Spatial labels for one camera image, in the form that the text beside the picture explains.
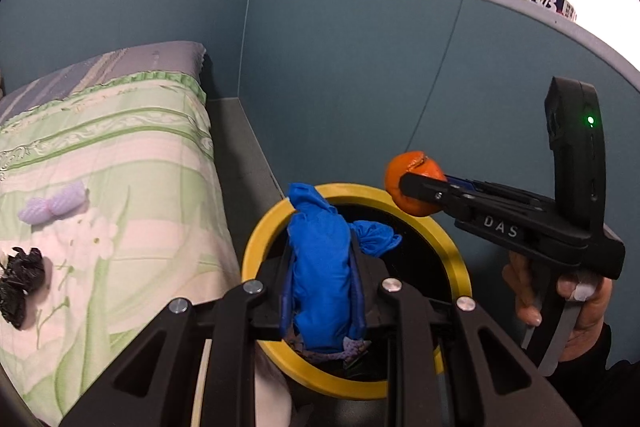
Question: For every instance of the bow shaped purple foam net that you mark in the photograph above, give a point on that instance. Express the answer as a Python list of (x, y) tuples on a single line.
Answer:
[(55, 204)]

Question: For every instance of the person's right hand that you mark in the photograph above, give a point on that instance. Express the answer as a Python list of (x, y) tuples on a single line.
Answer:
[(590, 317)]

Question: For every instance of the person's right forearm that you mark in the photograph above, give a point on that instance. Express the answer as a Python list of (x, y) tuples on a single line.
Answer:
[(620, 382)]

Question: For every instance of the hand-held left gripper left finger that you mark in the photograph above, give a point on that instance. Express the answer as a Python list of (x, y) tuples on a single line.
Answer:
[(272, 302)]

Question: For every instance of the lavender fuzzy sock ball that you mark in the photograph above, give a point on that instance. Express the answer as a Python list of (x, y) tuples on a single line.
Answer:
[(357, 348)]

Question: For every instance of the orange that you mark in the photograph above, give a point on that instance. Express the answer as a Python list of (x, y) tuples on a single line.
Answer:
[(407, 162)]

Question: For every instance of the black plastic bag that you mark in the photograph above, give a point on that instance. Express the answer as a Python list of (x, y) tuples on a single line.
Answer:
[(22, 277)]

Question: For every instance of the green floral quilt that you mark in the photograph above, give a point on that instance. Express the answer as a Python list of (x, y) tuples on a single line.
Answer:
[(140, 187)]

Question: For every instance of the yellow rimmed black trash bin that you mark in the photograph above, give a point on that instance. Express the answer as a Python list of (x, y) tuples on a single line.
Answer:
[(452, 257)]

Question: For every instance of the blue cloth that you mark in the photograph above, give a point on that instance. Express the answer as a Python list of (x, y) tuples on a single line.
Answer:
[(320, 267)]

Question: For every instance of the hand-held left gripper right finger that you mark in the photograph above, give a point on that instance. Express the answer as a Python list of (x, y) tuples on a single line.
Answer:
[(372, 302)]

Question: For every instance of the striped grey bedsheet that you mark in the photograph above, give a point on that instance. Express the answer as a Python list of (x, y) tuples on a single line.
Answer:
[(100, 67)]

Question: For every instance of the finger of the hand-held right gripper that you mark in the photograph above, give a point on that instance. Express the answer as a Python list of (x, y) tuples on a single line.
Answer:
[(430, 192), (492, 189)]

